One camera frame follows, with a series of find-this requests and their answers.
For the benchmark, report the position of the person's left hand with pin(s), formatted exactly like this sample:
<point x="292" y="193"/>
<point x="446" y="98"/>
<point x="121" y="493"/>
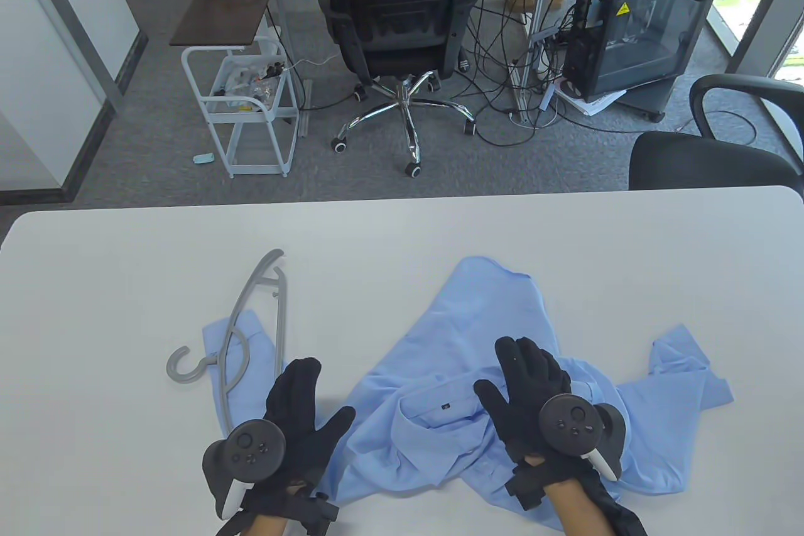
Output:
<point x="301" y="410"/>

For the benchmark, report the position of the person's right hand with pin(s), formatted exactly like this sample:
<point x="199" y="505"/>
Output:
<point x="527" y="391"/>

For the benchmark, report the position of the light blue long-sleeve shirt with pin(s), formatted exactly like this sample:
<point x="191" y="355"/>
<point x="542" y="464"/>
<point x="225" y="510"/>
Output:
<point x="477" y="322"/>

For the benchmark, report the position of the gray plastic hanger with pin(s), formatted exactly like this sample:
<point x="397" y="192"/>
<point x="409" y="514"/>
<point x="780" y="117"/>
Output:
<point x="279" y="322"/>

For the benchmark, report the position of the person's right forearm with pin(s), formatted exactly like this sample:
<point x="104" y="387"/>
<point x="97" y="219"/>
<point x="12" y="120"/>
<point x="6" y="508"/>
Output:
<point x="575" y="511"/>

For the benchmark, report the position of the person's left forearm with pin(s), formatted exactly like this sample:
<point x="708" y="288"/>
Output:
<point x="267" y="526"/>

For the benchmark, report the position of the black handheld controller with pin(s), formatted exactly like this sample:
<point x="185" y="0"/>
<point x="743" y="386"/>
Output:
<point x="571" y="423"/>
<point x="251" y="448"/>

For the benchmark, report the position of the white rolling cart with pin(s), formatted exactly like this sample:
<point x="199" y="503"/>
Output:
<point x="257" y="169"/>

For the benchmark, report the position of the small teal object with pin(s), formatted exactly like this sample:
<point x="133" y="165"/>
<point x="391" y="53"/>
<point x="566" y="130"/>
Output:
<point x="203" y="159"/>

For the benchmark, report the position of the black armchair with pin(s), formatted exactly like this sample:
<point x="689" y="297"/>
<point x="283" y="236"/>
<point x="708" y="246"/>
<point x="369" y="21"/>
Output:
<point x="703" y="162"/>

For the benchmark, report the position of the white papers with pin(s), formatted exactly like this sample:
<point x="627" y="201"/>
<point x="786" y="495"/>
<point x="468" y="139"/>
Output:
<point x="597" y="102"/>

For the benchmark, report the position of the aluminium profile bar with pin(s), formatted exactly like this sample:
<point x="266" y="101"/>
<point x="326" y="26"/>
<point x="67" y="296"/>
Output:
<point x="305" y="109"/>

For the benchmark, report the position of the black computer stand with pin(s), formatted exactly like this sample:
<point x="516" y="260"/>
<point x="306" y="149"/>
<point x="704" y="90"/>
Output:
<point x="653" y="99"/>

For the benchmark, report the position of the clear storage bin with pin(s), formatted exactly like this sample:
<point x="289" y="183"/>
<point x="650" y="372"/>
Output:
<point x="239" y="83"/>

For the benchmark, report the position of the black computer tower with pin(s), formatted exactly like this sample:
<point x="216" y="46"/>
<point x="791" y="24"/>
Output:
<point x="634" y="27"/>

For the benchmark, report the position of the dark wooden side table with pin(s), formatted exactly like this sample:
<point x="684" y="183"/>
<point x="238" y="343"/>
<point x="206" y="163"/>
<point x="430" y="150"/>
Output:
<point x="220" y="14"/>

